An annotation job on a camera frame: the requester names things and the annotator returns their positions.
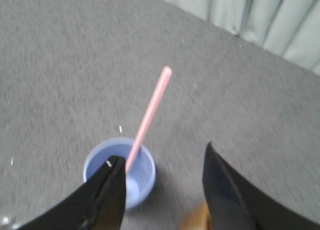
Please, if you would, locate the blue cup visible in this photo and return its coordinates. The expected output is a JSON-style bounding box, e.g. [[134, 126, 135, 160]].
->
[[83, 137, 157, 211]]

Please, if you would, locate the bamboo cylinder holder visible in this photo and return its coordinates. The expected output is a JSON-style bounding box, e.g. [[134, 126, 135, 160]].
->
[[179, 202, 214, 230]]

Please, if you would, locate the pink chopstick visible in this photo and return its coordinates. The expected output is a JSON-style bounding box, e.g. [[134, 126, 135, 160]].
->
[[125, 66, 172, 175]]

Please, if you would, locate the grey curtain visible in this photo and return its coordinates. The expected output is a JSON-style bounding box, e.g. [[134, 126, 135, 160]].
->
[[163, 0, 320, 74]]

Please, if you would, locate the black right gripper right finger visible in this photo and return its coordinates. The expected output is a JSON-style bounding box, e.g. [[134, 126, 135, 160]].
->
[[202, 143, 320, 230]]

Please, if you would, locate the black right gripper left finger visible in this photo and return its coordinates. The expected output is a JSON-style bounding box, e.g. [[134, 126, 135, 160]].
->
[[20, 156, 126, 230]]

